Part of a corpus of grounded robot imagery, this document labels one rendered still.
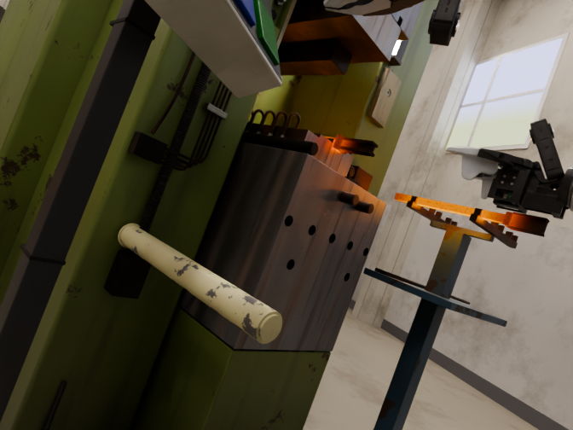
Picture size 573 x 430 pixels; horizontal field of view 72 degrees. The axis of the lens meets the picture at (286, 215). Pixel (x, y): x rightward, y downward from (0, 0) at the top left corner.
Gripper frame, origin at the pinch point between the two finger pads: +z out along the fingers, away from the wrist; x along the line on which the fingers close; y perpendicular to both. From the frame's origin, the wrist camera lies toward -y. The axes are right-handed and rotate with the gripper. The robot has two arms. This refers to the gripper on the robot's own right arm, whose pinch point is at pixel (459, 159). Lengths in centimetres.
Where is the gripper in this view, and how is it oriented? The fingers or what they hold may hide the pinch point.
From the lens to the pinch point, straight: 87.0
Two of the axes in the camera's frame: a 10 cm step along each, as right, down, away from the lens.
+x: 6.3, 2.7, 7.3
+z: -6.9, -2.4, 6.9
